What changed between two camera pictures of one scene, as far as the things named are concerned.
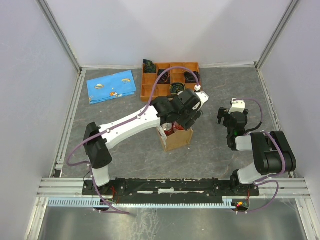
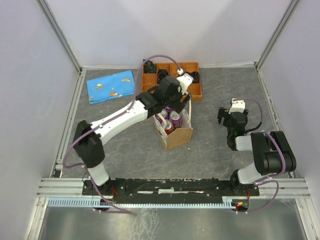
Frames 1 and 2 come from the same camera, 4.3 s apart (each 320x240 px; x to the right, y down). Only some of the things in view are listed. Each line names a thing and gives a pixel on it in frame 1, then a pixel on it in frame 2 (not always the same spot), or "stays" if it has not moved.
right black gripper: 223,113 stays
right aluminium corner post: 277,35 stays
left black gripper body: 187,117 to 175,102
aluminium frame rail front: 72,188 stays
